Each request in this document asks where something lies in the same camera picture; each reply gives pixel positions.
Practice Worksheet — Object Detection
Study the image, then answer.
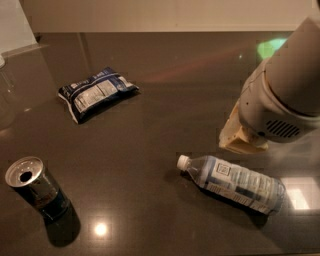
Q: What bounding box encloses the blue plastic water bottle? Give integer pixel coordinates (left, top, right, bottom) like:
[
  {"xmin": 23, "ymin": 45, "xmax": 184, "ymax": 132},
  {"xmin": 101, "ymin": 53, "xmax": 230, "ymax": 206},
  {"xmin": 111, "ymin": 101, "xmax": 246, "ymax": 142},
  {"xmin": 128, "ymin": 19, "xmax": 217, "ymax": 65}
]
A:
[{"xmin": 177, "ymin": 155, "xmax": 286, "ymax": 215}]

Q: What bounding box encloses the blue chip bag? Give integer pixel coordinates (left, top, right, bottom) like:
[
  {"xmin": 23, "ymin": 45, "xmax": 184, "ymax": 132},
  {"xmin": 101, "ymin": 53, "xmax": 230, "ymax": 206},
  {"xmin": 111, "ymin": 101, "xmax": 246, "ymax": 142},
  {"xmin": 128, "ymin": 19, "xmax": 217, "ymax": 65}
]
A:
[{"xmin": 58, "ymin": 67, "xmax": 139, "ymax": 124}]

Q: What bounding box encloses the dark open soda can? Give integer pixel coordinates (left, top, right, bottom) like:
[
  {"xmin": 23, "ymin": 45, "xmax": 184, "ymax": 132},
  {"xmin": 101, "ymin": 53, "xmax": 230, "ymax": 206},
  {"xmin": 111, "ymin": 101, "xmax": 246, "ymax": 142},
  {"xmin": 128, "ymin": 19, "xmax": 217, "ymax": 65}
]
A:
[{"xmin": 5, "ymin": 156, "xmax": 70, "ymax": 221}]

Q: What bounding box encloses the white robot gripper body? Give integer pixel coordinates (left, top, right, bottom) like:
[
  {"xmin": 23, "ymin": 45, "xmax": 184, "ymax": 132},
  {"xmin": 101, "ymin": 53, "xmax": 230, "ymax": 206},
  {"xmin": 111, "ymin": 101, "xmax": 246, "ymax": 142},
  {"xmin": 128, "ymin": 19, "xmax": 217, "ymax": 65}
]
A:
[{"xmin": 239, "ymin": 59, "xmax": 320, "ymax": 143}]

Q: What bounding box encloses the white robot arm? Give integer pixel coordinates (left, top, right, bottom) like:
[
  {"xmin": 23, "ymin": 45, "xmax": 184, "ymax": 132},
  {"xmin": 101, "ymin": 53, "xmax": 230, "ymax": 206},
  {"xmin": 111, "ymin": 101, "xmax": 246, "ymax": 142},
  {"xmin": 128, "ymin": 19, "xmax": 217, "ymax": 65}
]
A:
[{"xmin": 219, "ymin": 15, "xmax": 320, "ymax": 154}]

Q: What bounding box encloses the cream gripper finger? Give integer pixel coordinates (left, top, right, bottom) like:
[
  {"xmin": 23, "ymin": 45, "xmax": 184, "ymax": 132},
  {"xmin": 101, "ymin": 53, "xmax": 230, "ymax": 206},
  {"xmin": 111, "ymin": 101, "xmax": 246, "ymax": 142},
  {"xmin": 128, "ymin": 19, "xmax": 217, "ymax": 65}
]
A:
[
  {"xmin": 219, "ymin": 119, "xmax": 268, "ymax": 154},
  {"xmin": 228, "ymin": 103, "xmax": 240, "ymax": 128}
]

